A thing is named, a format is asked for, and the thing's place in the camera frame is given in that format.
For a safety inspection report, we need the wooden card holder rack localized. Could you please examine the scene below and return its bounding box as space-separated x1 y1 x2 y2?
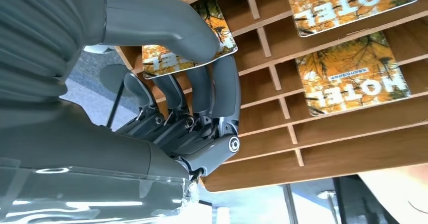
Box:
115 0 428 193

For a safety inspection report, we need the steel stanchion post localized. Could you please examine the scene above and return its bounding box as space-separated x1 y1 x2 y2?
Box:
315 189 339 224

